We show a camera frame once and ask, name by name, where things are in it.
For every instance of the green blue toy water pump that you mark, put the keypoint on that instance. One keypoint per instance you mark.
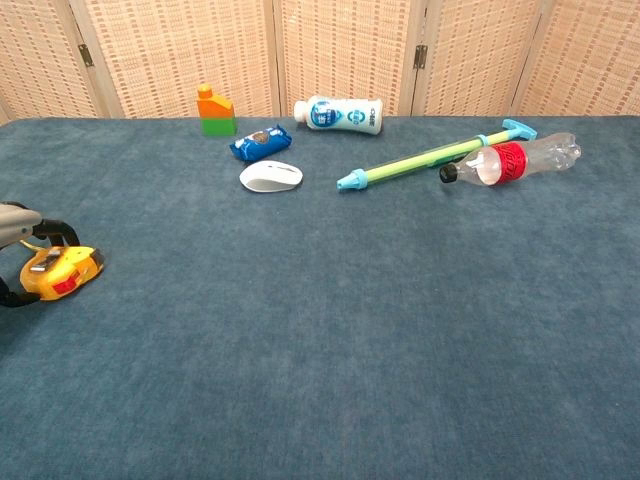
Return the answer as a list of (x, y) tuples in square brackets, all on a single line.
[(400, 166)]

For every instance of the yellow tape measure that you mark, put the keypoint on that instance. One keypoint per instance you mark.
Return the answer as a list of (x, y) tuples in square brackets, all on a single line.
[(55, 275)]

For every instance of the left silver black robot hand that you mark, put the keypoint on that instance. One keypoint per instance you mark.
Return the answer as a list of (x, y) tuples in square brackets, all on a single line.
[(17, 222)]

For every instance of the blue cookie pack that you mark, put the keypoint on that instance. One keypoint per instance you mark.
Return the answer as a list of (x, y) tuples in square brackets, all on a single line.
[(260, 143)]

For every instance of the white blue drink bottle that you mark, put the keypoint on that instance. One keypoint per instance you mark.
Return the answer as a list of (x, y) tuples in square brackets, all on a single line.
[(345, 116)]

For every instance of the clear red-label soda bottle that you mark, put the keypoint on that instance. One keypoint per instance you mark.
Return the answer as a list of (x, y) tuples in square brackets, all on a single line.
[(510, 161)]

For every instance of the white computer mouse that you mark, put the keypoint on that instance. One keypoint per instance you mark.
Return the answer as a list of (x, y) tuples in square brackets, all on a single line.
[(270, 177)]

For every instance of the metal screen hinge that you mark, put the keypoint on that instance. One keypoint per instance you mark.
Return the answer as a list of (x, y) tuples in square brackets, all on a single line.
[(420, 56), (86, 55)]

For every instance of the orange green toy bottle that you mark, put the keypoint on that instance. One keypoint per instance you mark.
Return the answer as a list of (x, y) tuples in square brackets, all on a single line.
[(216, 114)]

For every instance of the blue tablecloth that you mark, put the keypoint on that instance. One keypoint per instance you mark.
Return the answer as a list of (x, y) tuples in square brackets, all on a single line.
[(320, 325)]

